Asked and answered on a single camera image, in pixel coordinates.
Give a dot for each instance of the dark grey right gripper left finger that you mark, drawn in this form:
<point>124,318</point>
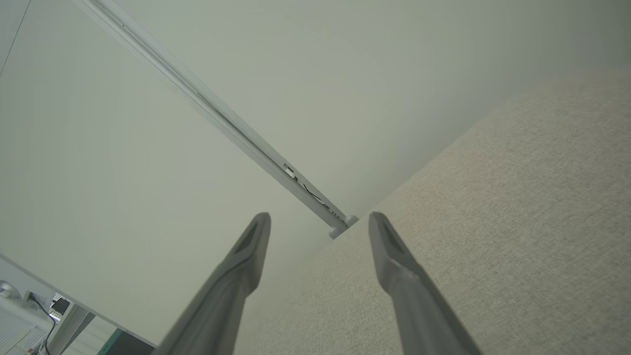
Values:
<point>222,305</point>

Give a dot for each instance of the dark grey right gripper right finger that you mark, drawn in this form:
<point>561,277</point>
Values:
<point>419,315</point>

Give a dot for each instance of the grey cylindrical partition foot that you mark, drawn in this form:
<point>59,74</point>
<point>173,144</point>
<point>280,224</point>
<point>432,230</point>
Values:
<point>335,232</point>
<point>351,220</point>

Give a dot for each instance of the white table leg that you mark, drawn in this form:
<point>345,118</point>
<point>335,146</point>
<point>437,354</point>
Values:
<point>69,330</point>

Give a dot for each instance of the small black box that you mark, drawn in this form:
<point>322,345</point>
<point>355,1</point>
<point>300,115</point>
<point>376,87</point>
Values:
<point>60,306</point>

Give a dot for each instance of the white appliance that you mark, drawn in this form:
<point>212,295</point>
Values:
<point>15,325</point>

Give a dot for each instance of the grey metal partition post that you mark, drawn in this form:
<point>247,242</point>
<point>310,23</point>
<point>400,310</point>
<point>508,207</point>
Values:
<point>246,143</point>

